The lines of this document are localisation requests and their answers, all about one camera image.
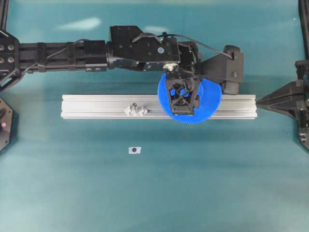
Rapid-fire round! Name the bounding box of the black right frame post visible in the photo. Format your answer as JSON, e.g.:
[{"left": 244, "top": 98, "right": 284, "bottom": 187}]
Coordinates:
[{"left": 298, "top": 0, "right": 309, "bottom": 60}]

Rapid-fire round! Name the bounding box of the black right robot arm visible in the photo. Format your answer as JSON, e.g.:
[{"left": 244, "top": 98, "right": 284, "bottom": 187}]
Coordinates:
[{"left": 256, "top": 60, "right": 309, "bottom": 149}]

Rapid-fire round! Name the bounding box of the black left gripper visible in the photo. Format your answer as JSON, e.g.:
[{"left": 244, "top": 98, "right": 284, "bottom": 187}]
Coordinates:
[{"left": 163, "top": 42, "right": 201, "bottom": 115}]

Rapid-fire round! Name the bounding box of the black frame post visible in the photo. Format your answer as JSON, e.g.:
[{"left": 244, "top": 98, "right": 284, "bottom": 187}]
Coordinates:
[
  {"left": 0, "top": 0, "right": 9, "bottom": 30},
  {"left": 298, "top": 0, "right": 309, "bottom": 60}
]

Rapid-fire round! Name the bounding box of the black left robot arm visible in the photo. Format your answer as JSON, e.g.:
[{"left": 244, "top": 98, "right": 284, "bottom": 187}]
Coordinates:
[{"left": 0, "top": 26, "right": 201, "bottom": 115}]

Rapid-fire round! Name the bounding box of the clear bracket left inner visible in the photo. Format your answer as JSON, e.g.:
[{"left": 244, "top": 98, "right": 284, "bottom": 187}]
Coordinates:
[{"left": 137, "top": 106, "right": 148, "bottom": 116}]

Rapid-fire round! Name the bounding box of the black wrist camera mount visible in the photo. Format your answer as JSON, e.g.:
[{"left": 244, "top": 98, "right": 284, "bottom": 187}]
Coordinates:
[{"left": 198, "top": 45, "right": 244, "bottom": 95}]

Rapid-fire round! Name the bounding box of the black left frame post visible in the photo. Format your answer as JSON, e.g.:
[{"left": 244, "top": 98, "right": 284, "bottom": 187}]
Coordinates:
[{"left": 0, "top": 0, "right": 9, "bottom": 30}]

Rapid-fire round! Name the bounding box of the silver aluminium extrusion rail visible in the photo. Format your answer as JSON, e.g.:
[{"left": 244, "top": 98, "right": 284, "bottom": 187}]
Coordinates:
[{"left": 60, "top": 95, "right": 257, "bottom": 119}]

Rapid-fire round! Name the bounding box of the clear bracket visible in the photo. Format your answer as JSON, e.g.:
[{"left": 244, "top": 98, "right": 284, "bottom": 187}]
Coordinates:
[
  {"left": 124, "top": 105, "right": 136, "bottom": 116},
  {"left": 137, "top": 106, "right": 148, "bottom": 116}
]

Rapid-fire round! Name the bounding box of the large blue plastic gear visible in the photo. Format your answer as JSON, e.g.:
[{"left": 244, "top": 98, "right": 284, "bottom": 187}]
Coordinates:
[{"left": 157, "top": 74, "right": 222, "bottom": 124}]

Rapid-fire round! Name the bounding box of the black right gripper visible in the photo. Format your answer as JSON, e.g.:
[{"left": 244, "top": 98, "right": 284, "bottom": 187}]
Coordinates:
[{"left": 256, "top": 81, "right": 309, "bottom": 118}]

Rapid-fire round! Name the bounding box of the black camera cable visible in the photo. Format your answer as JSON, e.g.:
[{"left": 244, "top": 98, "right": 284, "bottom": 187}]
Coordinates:
[{"left": 131, "top": 32, "right": 234, "bottom": 60}]

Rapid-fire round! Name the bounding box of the small white marker sticker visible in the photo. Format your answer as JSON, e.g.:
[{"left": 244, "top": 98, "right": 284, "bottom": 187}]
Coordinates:
[{"left": 128, "top": 146, "right": 141, "bottom": 154}]

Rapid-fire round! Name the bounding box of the clear bracket left outer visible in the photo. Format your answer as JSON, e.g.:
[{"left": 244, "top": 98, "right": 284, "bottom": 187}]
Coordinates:
[{"left": 124, "top": 105, "right": 136, "bottom": 116}]

